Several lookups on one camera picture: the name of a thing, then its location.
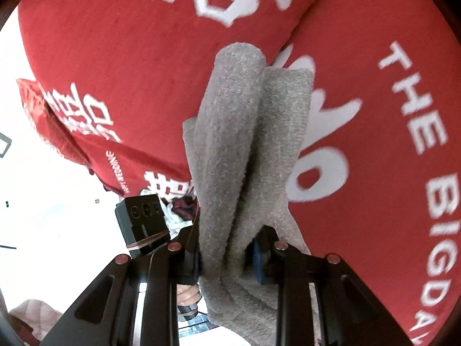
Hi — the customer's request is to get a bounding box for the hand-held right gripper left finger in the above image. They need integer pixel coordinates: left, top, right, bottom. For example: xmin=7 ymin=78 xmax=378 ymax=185
xmin=41 ymin=220 xmax=202 ymax=346

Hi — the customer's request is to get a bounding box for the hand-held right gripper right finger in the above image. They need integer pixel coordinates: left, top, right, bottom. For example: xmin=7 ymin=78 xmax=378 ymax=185
xmin=249 ymin=225 xmax=415 ymax=346

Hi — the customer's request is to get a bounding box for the grey knit sweater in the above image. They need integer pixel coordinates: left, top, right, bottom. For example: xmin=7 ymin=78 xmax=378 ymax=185
xmin=182 ymin=42 xmax=321 ymax=346

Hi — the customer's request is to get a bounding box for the person's left hand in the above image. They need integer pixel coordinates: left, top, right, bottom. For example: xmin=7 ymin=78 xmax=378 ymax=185
xmin=178 ymin=284 xmax=202 ymax=308

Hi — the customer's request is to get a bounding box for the white patterned cloth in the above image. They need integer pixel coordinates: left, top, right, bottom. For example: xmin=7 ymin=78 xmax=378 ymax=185
xmin=159 ymin=198 xmax=182 ymax=236

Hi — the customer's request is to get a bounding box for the dark maroon cloth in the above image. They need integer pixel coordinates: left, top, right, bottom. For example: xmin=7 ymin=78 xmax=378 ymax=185
xmin=172 ymin=195 xmax=199 ymax=226

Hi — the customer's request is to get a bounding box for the pink quilted cloth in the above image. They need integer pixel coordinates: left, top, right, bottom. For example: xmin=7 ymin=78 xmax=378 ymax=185
xmin=7 ymin=298 xmax=64 ymax=346

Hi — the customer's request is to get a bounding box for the red printed blanket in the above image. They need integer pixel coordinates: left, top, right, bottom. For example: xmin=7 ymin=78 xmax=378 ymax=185
xmin=16 ymin=0 xmax=461 ymax=346

